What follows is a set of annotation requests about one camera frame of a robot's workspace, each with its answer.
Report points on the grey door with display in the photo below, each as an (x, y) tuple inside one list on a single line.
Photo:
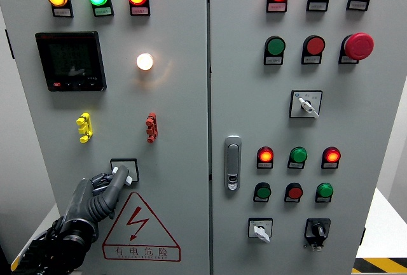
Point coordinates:
[(178, 112)]

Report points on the small green push button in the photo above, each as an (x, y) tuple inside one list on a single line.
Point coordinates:
[(263, 192)]

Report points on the small red push button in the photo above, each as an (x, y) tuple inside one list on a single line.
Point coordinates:
[(294, 193)]

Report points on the red warning triangle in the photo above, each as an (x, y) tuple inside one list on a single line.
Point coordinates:
[(136, 223)]

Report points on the small red lit lamp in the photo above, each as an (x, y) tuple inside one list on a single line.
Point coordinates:
[(332, 155), (265, 155)]

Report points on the small green lamp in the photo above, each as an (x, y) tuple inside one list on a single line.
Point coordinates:
[(298, 154), (325, 190)]

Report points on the large green push button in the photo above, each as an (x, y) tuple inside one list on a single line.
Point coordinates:
[(276, 46)]

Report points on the large red push button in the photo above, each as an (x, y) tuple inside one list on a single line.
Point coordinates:
[(315, 45)]

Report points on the small white lamp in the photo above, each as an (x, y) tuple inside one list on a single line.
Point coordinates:
[(145, 61)]

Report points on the grey door with lock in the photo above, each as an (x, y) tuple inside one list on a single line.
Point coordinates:
[(251, 109)]

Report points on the black door hinge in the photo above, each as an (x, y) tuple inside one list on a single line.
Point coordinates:
[(362, 236), (9, 44)]

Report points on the black yellow striped tape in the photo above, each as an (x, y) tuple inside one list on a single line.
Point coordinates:
[(381, 265), (14, 263)]

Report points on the large red stop button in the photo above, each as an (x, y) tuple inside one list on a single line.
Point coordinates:
[(359, 46)]

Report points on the black display meter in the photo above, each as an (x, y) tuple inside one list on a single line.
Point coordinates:
[(71, 61)]

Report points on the silver door lock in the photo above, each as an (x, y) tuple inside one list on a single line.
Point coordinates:
[(233, 163)]

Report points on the small label plate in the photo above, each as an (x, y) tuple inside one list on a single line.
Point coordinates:
[(317, 6), (103, 11), (322, 200), (260, 200), (140, 10), (311, 60), (292, 200), (62, 12), (329, 165), (295, 165), (274, 60), (264, 165), (357, 5), (277, 7), (348, 59)]

